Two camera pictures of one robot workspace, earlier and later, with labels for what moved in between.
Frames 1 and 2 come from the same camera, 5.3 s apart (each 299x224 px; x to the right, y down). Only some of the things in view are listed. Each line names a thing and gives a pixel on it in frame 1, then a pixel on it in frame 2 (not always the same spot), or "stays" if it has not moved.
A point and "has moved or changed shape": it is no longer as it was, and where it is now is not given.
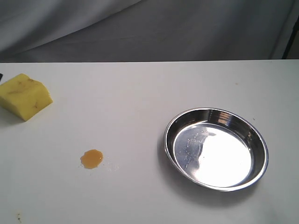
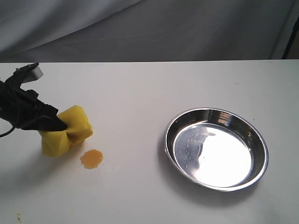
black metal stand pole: [295, 29] stays
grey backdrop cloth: [50, 31] stays
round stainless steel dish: [217, 149] stays
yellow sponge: [24, 97] has moved or changed shape
